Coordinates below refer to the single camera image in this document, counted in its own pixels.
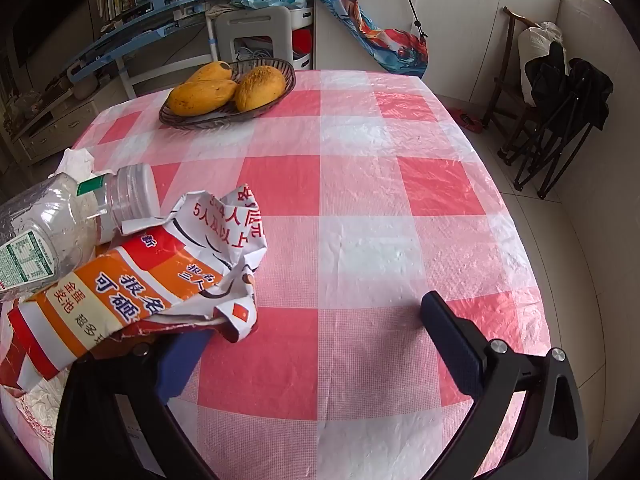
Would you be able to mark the red snack wrapper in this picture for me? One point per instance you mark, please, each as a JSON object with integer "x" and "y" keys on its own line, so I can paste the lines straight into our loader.
{"x": 125, "y": 280}

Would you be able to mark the dark wooden chair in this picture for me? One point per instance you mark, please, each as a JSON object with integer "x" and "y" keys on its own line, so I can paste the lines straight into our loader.
{"x": 510, "y": 30}

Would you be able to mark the crumpled white tissue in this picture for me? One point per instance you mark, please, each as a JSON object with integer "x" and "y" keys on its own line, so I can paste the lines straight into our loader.
{"x": 75, "y": 162}

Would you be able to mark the pink jug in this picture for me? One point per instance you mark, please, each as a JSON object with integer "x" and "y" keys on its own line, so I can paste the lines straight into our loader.
{"x": 86, "y": 90}

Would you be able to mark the white plastic stool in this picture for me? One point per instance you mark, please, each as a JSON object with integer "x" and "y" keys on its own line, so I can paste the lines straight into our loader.
{"x": 250, "y": 22}

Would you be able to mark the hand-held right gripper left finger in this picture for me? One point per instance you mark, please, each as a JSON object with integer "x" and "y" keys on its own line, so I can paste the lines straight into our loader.
{"x": 180, "y": 365}

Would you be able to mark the blue study desk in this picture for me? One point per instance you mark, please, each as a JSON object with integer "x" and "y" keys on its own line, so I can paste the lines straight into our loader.
{"x": 150, "y": 25}

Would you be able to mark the yellow mango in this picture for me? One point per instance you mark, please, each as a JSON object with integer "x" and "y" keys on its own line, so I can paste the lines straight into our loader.
{"x": 260, "y": 89}
{"x": 200, "y": 99}
{"x": 210, "y": 71}

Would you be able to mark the red white checked tablecloth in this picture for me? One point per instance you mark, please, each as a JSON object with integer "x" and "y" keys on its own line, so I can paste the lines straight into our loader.
{"x": 350, "y": 240}

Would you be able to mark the white television cabinet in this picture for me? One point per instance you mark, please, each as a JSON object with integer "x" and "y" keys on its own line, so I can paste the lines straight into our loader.
{"x": 55, "y": 125}

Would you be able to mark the colourful printed hanging bag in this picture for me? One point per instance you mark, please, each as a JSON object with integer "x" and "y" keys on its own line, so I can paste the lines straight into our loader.
{"x": 360, "y": 20}

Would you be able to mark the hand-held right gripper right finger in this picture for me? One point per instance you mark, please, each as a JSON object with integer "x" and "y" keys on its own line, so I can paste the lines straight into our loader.
{"x": 450, "y": 340}

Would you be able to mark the oval fruit basket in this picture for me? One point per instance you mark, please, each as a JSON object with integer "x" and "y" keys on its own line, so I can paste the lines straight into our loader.
{"x": 225, "y": 121}

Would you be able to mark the red slipper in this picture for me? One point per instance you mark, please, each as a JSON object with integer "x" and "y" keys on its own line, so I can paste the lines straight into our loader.
{"x": 467, "y": 121}

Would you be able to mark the black wall television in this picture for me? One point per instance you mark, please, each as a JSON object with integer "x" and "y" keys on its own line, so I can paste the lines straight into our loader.
{"x": 45, "y": 10}

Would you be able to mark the clear plastic bottle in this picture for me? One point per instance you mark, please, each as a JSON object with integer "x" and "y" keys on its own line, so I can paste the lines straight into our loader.
{"x": 45, "y": 230}

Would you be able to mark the white storage cart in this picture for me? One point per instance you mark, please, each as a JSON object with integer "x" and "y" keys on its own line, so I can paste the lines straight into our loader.
{"x": 302, "y": 15}

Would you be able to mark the white stuffed bag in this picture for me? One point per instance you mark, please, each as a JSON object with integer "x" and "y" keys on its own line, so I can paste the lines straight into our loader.
{"x": 535, "y": 45}

